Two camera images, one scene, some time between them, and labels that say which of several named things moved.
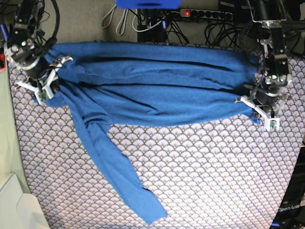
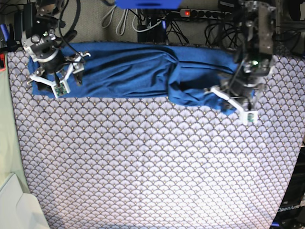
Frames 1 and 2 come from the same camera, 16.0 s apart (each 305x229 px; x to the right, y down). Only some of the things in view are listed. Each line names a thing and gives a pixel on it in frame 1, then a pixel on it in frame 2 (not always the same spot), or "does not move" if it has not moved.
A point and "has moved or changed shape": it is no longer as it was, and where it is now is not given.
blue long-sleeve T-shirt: [133, 84] has moved or changed shape
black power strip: [206, 14] does not move
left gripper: [39, 70] to [53, 63]
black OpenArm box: [291, 214] does not move
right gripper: [269, 98] to [243, 86]
